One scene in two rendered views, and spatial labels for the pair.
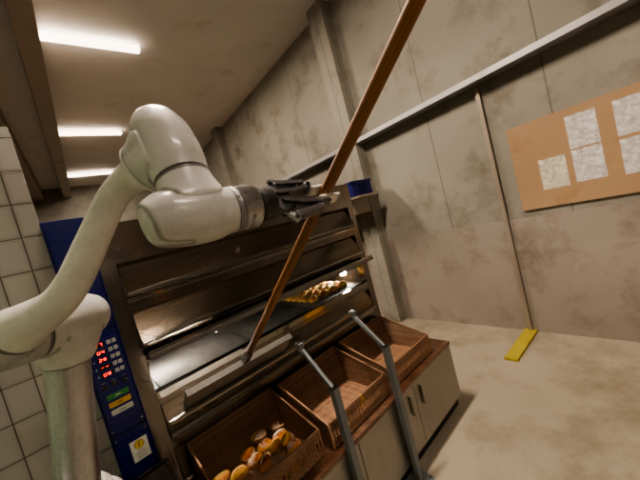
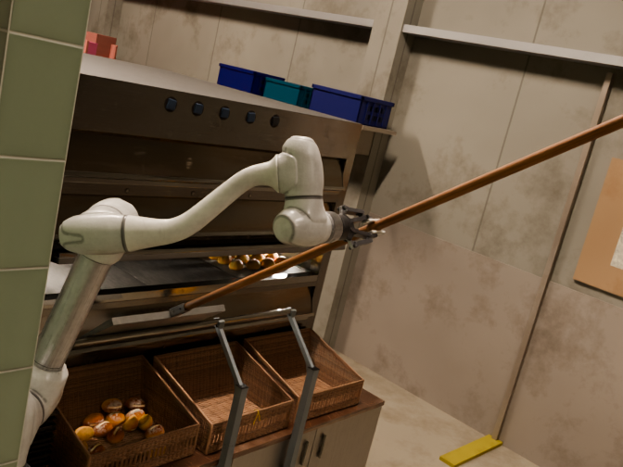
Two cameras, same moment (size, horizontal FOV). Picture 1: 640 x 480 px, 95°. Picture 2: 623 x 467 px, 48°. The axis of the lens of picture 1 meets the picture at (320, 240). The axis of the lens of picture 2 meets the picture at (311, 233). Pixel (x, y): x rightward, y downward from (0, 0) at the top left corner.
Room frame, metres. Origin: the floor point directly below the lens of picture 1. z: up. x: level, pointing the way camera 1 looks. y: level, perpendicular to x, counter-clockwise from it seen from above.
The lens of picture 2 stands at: (-1.25, 0.52, 2.28)
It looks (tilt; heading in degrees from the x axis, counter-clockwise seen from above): 12 degrees down; 349
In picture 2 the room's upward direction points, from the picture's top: 13 degrees clockwise
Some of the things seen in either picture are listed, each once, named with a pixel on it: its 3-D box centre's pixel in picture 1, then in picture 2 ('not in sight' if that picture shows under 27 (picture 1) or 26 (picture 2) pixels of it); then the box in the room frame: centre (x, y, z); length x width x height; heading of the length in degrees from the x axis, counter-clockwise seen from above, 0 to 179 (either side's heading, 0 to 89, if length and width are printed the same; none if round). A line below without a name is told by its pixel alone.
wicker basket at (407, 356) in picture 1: (385, 347); (301, 372); (2.31, -0.28, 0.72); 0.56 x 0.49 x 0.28; 129
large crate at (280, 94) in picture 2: not in sight; (294, 94); (4.92, -0.20, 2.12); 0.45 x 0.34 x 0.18; 39
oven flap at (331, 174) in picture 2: (267, 240); (227, 164); (2.10, 0.37, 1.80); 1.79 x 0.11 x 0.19; 131
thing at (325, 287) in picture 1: (310, 290); (230, 247); (2.81, 0.21, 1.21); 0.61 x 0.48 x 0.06; 41
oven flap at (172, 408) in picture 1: (295, 343); (196, 315); (2.10, 0.37, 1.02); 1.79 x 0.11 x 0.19; 131
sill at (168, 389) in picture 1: (289, 324); (197, 286); (2.12, 0.38, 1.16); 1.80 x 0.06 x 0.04; 131
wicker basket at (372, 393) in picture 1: (333, 389); (222, 392); (1.91, 0.17, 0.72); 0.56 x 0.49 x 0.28; 131
